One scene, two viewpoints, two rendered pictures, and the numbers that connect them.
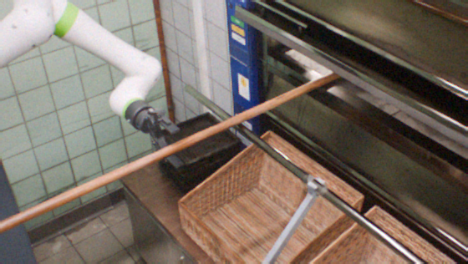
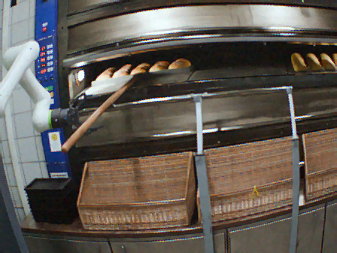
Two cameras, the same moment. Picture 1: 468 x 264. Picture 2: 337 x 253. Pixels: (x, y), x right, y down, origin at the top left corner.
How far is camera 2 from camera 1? 325 cm
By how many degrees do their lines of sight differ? 46
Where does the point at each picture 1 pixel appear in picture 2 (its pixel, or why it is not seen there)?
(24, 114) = not seen: outside the picture
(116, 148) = not seen: outside the picture
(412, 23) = (188, 13)
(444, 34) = (208, 10)
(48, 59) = not seen: outside the picture
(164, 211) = (63, 229)
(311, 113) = (119, 122)
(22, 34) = (34, 51)
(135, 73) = (44, 96)
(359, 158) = (177, 124)
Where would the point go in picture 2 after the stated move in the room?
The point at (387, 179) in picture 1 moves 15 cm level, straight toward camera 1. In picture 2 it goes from (205, 122) to (223, 124)
